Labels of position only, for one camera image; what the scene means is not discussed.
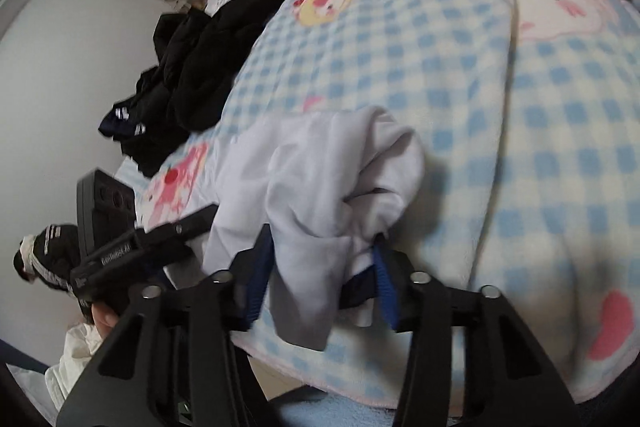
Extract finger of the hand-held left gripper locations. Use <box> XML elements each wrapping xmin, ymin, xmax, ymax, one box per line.
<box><xmin>135</xmin><ymin>205</ymin><xmax>221</xmax><ymax>258</ymax></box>

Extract person's left hand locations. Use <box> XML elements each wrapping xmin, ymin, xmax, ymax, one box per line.
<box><xmin>92</xmin><ymin>302</ymin><xmax>121</xmax><ymax>338</ymax></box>

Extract white shirt with navy trim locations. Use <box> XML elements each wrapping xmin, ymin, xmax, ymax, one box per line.
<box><xmin>162</xmin><ymin>104</ymin><xmax>426</xmax><ymax>353</ymax></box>

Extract black garment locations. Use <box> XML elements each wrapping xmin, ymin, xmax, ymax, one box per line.
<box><xmin>135</xmin><ymin>0</ymin><xmax>293</xmax><ymax>178</ymax></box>

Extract checkered cartoon printed blanket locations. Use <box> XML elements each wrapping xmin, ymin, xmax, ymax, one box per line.
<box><xmin>120</xmin><ymin>0</ymin><xmax>640</xmax><ymax>408</ymax></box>

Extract dark striped object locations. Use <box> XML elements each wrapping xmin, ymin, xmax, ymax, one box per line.
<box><xmin>12</xmin><ymin>222</ymin><xmax>81</xmax><ymax>293</ymax></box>

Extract navy garment with white print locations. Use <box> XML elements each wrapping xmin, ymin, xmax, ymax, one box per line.
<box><xmin>98</xmin><ymin>94</ymin><xmax>166</xmax><ymax>148</ymax></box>

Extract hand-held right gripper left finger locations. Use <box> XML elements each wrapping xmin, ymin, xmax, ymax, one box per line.
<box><xmin>55</xmin><ymin>224</ymin><xmax>276</xmax><ymax>427</ymax></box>

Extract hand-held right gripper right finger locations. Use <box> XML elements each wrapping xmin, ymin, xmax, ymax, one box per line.
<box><xmin>372</xmin><ymin>234</ymin><xmax>581</xmax><ymax>427</ymax></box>

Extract light blue fleece cloth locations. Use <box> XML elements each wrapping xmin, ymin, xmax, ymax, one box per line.
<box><xmin>280</xmin><ymin>394</ymin><xmax>451</xmax><ymax>427</ymax></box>

